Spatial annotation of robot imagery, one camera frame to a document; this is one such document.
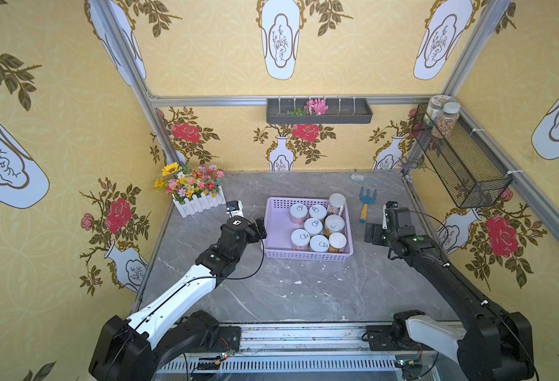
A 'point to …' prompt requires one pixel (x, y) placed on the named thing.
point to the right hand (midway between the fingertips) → (382, 229)
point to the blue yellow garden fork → (366, 199)
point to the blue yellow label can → (336, 203)
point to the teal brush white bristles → (356, 177)
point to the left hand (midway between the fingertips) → (243, 219)
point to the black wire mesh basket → (472, 175)
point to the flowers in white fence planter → (194, 190)
